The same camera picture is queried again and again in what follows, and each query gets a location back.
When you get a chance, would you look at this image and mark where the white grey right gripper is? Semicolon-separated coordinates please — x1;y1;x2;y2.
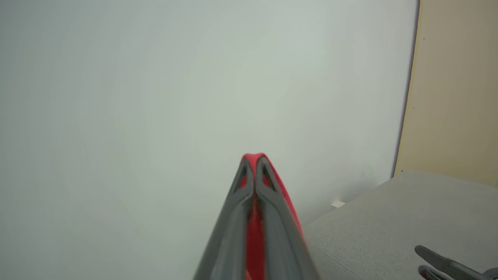
414;245;498;280

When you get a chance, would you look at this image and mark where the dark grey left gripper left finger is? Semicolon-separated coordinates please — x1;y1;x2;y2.
193;157;256;280

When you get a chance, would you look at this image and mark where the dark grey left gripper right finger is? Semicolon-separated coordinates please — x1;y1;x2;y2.
255;156;320;280

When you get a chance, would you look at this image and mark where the grey fabric sofa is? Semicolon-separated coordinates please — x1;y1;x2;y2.
303;170;498;280

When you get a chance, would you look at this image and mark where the beige wooden wall panel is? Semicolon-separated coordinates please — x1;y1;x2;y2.
392;0;498;188

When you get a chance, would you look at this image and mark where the red garment with white stripes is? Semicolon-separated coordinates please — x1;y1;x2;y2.
240;153;305;280

